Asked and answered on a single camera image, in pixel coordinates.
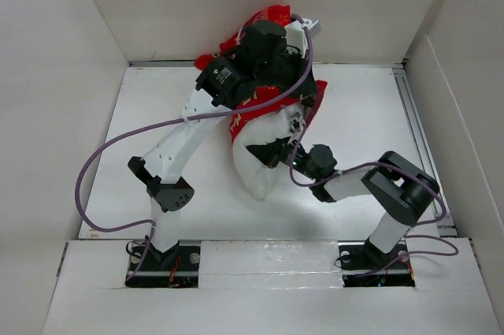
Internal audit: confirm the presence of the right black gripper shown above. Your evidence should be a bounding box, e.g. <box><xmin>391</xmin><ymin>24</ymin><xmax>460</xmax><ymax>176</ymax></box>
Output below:
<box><xmin>246</xmin><ymin>129</ymin><xmax>317</xmax><ymax>180</ymax></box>

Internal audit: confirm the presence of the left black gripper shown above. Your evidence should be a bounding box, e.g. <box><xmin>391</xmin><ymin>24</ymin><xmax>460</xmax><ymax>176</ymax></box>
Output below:
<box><xmin>254</xmin><ymin>45</ymin><xmax>321</xmax><ymax>100</ymax></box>

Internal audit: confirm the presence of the white pillow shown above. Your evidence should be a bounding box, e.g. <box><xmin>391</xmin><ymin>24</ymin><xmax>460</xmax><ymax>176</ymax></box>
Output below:
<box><xmin>229</xmin><ymin>103</ymin><xmax>304</xmax><ymax>200</ymax></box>

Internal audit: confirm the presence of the red cartoon print pillowcase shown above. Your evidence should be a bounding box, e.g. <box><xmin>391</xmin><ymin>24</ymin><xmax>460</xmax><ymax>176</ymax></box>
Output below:
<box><xmin>195</xmin><ymin>4</ymin><xmax>328</xmax><ymax>122</ymax></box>

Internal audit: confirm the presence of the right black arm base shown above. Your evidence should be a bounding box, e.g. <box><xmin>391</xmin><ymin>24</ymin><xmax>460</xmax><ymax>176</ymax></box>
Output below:
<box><xmin>334</xmin><ymin>240</ymin><xmax>416</xmax><ymax>288</ymax></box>

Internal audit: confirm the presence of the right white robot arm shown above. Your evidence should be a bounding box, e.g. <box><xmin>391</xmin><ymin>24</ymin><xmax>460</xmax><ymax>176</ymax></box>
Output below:
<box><xmin>246</xmin><ymin>139</ymin><xmax>440</xmax><ymax>269</ymax></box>

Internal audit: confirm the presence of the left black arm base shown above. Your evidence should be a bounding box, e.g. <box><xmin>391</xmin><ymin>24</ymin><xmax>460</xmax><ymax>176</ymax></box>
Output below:
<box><xmin>124</xmin><ymin>238</ymin><xmax>202</xmax><ymax>288</ymax></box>

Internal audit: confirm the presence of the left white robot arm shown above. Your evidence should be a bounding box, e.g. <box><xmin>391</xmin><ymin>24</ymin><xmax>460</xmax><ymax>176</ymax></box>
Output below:
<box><xmin>128</xmin><ymin>18</ymin><xmax>320</xmax><ymax>270</ymax></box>

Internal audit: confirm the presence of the white taped foam block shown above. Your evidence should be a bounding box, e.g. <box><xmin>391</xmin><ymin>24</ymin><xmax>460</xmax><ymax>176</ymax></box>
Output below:
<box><xmin>198</xmin><ymin>240</ymin><xmax>343</xmax><ymax>290</ymax></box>

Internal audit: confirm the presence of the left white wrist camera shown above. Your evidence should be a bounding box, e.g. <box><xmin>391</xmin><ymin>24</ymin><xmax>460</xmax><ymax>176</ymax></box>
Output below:
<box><xmin>284</xmin><ymin>18</ymin><xmax>321</xmax><ymax>58</ymax></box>

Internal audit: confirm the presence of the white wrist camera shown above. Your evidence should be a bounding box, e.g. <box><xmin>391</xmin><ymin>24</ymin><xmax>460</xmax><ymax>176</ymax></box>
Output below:
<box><xmin>284</xmin><ymin>18</ymin><xmax>321</xmax><ymax>58</ymax></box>
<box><xmin>289</xmin><ymin>112</ymin><xmax>306</xmax><ymax>142</ymax></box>

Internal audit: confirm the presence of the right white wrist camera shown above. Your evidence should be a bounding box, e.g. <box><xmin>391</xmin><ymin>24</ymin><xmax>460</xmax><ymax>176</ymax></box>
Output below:
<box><xmin>289</xmin><ymin>112</ymin><xmax>306</xmax><ymax>142</ymax></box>

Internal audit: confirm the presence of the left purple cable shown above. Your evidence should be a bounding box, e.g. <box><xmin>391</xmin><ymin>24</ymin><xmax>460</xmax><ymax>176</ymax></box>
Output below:
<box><xmin>74</xmin><ymin>13</ymin><xmax>315</xmax><ymax>285</ymax></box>

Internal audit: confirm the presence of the purple cable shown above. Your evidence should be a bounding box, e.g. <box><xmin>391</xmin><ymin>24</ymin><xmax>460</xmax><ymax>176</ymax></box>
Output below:
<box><xmin>74</xmin><ymin>13</ymin><xmax>315</xmax><ymax>285</ymax></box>
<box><xmin>287</xmin><ymin>129</ymin><xmax>461</xmax><ymax>279</ymax></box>

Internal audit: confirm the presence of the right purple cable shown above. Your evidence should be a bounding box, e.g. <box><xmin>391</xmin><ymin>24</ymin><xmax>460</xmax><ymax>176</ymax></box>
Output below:
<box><xmin>287</xmin><ymin>129</ymin><xmax>461</xmax><ymax>279</ymax></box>

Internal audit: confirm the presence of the aluminium rail right side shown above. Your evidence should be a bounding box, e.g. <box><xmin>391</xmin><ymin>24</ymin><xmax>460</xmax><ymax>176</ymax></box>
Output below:
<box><xmin>392</xmin><ymin>65</ymin><xmax>459</xmax><ymax>238</ymax></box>

